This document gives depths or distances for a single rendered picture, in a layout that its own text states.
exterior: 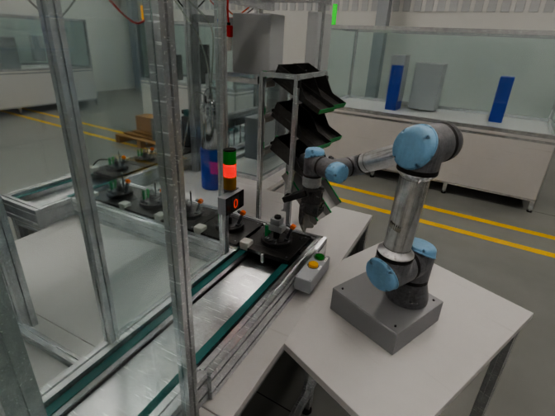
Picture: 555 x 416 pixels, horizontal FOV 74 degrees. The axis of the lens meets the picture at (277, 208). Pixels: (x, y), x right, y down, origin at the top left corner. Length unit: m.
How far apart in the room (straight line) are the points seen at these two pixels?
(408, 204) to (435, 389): 0.57
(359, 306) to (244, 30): 2.02
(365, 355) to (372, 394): 0.15
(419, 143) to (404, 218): 0.23
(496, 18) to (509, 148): 4.93
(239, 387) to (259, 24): 2.19
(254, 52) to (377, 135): 3.09
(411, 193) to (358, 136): 4.46
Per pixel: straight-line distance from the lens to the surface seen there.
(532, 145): 5.23
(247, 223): 1.80
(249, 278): 1.50
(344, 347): 1.34
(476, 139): 5.23
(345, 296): 1.39
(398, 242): 1.18
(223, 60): 1.34
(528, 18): 9.72
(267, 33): 2.68
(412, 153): 1.06
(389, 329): 1.31
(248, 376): 1.23
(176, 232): 0.70
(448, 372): 1.38
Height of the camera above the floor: 1.79
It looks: 25 degrees down
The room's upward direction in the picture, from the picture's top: 3 degrees clockwise
